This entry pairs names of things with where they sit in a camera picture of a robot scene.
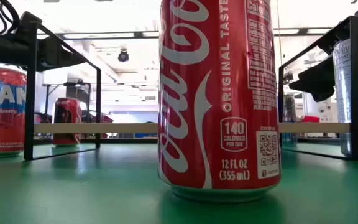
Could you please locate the red Fanta strawberry can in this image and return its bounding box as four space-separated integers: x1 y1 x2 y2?
0 66 27 158

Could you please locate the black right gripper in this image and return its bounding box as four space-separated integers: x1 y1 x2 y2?
289 28 352 103

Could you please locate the green table mat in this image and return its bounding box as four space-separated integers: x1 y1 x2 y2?
0 142 358 224

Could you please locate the white cabinet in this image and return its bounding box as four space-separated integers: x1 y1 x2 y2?
301 91 338 124

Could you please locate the black ceiling camera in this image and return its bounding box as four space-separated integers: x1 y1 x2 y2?
117 49 130 63

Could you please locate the thin yellow pole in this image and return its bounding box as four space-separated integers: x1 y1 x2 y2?
275 0 284 68

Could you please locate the white Celsius Tropical Vibe can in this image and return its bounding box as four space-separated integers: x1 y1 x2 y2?
333 32 358 158

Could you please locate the wooden shelf black metal frame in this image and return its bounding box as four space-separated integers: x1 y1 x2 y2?
23 15 358 162

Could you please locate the red Coca-Cola can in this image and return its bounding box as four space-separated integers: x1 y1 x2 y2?
157 0 282 203
52 97 83 147

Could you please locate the blue background object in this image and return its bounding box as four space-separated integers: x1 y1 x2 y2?
134 132 158 139

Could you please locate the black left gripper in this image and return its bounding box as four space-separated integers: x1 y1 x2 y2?
0 11 87 72

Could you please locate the black overhead frame bar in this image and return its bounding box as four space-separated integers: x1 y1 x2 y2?
57 27 334 40

